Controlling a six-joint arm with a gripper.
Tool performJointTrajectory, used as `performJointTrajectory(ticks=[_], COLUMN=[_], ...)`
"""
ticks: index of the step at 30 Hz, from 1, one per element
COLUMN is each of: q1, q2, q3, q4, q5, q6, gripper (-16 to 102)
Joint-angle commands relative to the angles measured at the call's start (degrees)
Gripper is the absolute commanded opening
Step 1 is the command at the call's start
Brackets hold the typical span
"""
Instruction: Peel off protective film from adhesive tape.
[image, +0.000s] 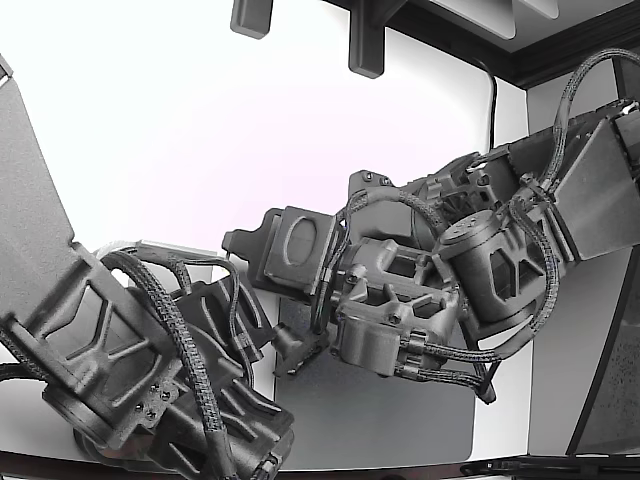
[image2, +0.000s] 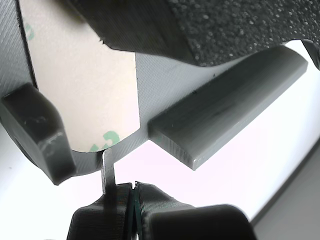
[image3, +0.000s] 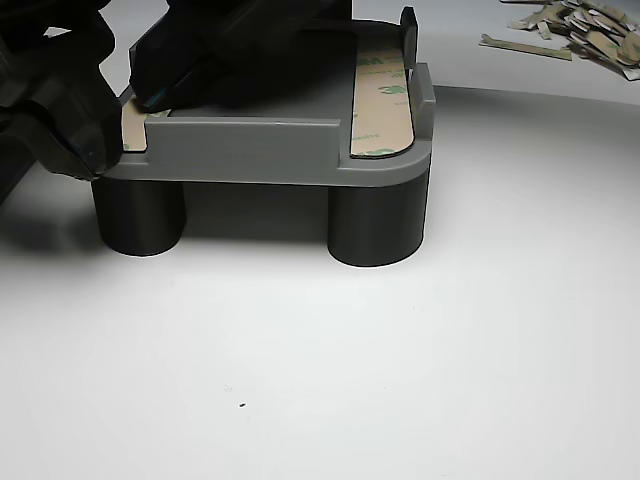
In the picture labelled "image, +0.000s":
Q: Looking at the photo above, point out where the grey flat mat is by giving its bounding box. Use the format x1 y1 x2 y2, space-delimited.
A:
273 293 476 462

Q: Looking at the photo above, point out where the small dark printed bracket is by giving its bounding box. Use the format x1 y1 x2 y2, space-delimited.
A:
228 0 275 40

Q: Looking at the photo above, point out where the dark speckled panel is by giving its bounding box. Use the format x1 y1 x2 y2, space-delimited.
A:
567 239 640 457

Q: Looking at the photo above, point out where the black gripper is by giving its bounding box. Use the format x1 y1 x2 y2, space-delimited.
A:
223 204 335 300

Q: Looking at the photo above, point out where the thin black wall cable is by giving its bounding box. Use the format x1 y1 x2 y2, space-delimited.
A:
472 55 500 154

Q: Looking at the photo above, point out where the black braided cable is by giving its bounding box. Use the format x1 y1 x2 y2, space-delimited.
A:
542 47 631 184
343 191 449 237
97 247 241 480
399 197 561 366

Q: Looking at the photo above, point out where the tall dark printed bracket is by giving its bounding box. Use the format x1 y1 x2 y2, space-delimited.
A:
347 0 387 80

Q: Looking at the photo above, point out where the black frame rail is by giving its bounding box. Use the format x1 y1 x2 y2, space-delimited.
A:
319 0 640 92

